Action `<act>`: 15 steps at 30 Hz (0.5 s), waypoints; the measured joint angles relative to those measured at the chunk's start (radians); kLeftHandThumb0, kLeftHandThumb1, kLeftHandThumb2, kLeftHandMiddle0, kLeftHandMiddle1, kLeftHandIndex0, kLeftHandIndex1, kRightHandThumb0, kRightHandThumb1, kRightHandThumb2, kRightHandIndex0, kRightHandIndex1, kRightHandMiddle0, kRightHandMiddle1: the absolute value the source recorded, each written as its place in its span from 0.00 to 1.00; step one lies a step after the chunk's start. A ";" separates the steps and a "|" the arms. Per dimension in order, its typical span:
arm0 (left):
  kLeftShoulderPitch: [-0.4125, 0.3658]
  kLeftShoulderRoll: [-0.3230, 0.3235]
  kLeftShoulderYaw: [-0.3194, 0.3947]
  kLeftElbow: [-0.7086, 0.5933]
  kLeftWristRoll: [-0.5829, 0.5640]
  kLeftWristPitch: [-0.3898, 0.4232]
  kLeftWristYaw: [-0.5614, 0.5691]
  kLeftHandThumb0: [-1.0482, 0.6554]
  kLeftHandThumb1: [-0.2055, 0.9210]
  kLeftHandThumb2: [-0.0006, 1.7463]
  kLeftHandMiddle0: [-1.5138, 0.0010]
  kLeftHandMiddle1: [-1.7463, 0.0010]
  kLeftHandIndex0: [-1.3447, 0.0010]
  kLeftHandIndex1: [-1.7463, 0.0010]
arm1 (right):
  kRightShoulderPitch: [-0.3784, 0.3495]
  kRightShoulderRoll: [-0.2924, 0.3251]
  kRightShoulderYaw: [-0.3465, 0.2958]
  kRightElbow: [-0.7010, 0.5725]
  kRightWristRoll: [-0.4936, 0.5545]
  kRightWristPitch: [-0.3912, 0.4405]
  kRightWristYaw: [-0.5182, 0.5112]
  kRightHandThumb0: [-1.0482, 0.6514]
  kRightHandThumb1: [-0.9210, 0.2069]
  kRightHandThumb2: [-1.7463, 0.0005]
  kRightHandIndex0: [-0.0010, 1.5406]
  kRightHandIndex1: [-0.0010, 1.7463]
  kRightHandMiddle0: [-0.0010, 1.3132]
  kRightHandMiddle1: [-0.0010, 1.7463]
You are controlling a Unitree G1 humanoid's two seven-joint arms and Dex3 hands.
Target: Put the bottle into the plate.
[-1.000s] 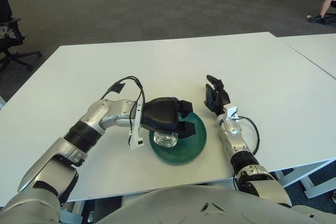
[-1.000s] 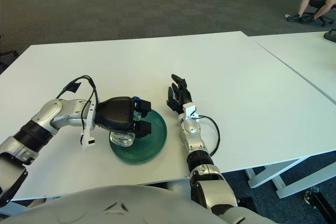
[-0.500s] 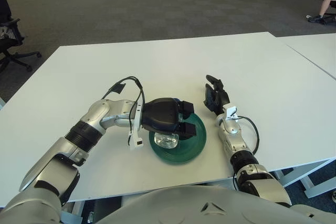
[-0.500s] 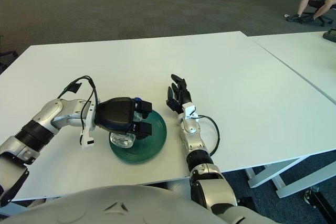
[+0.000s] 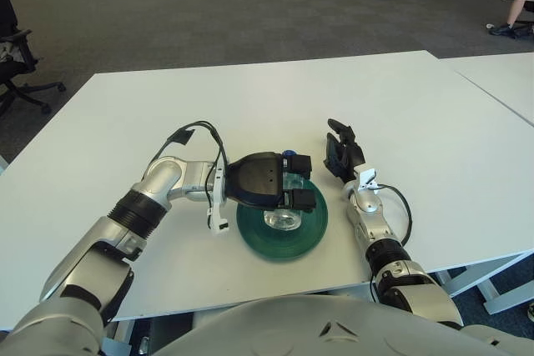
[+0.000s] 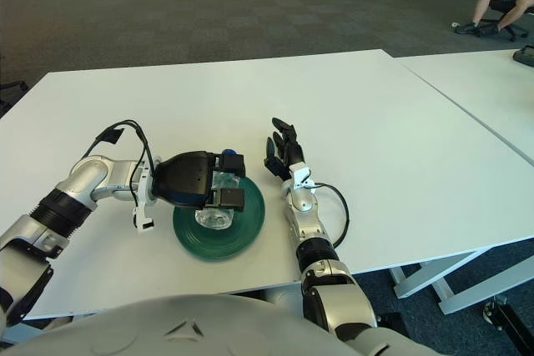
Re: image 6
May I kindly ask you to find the black office chair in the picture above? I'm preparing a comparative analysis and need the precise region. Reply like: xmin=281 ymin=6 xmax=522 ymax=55
xmin=0 ymin=55 xmax=28 ymax=118

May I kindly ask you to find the black wheeled stand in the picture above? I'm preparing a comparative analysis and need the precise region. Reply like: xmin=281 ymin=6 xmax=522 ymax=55
xmin=483 ymin=295 xmax=534 ymax=355

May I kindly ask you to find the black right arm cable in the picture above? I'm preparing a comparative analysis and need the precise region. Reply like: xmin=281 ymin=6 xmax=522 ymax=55
xmin=312 ymin=183 xmax=350 ymax=247

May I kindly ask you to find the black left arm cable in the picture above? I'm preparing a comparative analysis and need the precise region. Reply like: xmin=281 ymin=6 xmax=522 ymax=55
xmin=83 ymin=119 xmax=158 ymax=207

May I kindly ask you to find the grey robot torso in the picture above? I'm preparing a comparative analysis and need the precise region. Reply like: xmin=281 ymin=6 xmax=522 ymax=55
xmin=0 ymin=293 xmax=439 ymax=356

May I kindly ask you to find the green ceramic plate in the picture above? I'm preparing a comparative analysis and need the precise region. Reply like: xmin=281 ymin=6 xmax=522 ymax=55
xmin=172 ymin=175 xmax=267 ymax=264

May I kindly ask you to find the clear glass cup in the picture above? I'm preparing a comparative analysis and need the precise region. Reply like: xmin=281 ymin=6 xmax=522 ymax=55
xmin=194 ymin=147 xmax=241 ymax=231

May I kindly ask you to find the white metal table frame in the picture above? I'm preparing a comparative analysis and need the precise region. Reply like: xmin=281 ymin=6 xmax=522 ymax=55
xmin=390 ymin=247 xmax=534 ymax=315

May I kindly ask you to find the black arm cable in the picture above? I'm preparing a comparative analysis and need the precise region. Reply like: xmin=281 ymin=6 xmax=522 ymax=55
xmin=312 ymin=183 xmax=350 ymax=247
xmin=83 ymin=119 xmax=158 ymax=207

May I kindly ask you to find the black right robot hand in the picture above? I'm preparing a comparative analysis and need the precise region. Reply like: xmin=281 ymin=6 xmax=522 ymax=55
xmin=263 ymin=117 xmax=306 ymax=182

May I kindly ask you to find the black device on table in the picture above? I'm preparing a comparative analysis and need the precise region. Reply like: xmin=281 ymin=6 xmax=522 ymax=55
xmin=511 ymin=45 xmax=534 ymax=66

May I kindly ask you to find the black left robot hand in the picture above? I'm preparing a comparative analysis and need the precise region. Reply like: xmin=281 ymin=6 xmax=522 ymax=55
xmin=149 ymin=150 xmax=246 ymax=212

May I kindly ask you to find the black chair under person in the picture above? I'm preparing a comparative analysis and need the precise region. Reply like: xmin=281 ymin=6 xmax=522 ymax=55
xmin=475 ymin=0 xmax=534 ymax=43

